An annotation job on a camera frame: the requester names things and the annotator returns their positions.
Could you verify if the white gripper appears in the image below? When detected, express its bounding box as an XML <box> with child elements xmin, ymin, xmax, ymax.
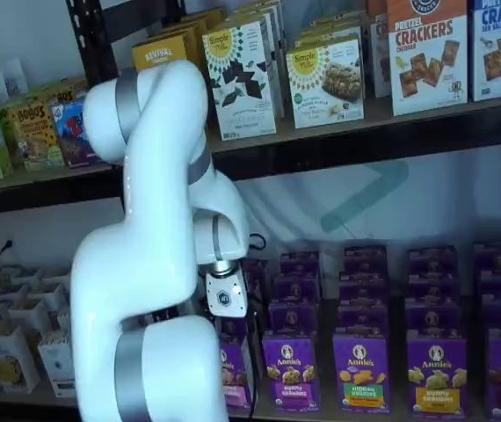
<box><xmin>205</xmin><ymin>268</ymin><xmax>248</xmax><ymax>318</ymax></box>

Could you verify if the purple Annie's box pink patch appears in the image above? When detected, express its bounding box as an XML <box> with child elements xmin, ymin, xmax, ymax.
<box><xmin>218</xmin><ymin>316</ymin><xmax>258</xmax><ymax>412</ymax></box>

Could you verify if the purple Annie's box green patch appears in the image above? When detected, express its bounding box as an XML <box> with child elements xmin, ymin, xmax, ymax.
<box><xmin>331</xmin><ymin>332</ymin><xmax>392</xmax><ymax>414</ymax></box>

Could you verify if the white box dark label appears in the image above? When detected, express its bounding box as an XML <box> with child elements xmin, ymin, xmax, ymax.
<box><xmin>37</xmin><ymin>331</ymin><xmax>76</xmax><ymax>399</ymax></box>

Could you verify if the black metal shelf rack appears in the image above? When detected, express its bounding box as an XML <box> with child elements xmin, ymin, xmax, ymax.
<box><xmin>0</xmin><ymin>0</ymin><xmax>501</xmax><ymax>422</ymax></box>

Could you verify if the Simple Mills dark chocolate box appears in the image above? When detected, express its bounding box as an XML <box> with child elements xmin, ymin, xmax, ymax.
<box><xmin>201</xmin><ymin>20</ymin><xmax>278</xmax><ymax>142</ymax></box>

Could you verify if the blue Z Bar box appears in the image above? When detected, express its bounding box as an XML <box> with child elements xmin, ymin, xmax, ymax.
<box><xmin>50</xmin><ymin>98</ymin><xmax>102</xmax><ymax>169</ymax></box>

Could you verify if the white box yellow picture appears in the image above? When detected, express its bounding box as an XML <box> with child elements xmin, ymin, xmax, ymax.
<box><xmin>0</xmin><ymin>323</ymin><xmax>41</xmax><ymax>395</ymax></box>

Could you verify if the purple Annie's box yellow patch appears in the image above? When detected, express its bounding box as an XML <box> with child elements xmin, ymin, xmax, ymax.
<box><xmin>406</xmin><ymin>336</ymin><xmax>469</xmax><ymax>418</ymax></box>

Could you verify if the Simple Mills almond bar box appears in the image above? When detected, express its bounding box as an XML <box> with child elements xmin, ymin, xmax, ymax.
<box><xmin>285</xmin><ymin>37</ymin><xmax>366</xmax><ymax>130</ymax></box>

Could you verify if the yellow Bobo's box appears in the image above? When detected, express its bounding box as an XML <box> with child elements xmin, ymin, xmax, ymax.
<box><xmin>8</xmin><ymin>103</ymin><xmax>66</xmax><ymax>172</ymax></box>

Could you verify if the tan Bobo's box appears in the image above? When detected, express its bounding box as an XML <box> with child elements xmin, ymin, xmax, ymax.
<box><xmin>25</xmin><ymin>77</ymin><xmax>89</xmax><ymax>106</ymax></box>

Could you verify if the white Simple Mills box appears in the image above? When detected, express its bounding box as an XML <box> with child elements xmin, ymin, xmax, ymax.
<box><xmin>226</xmin><ymin>0</ymin><xmax>287</xmax><ymax>119</ymax></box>
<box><xmin>294</xmin><ymin>11</ymin><xmax>366</xmax><ymax>49</ymax></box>

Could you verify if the orange pretzel crackers box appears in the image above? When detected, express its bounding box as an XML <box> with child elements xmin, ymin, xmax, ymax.
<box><xmin>367</xmin><ymin>0</ymin><xmax>392</xmax><ymax>98</ymax></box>
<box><xmin>386</xmin><ymin>0</ymin><xmax>469</xmax><ymax>118</ymax></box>

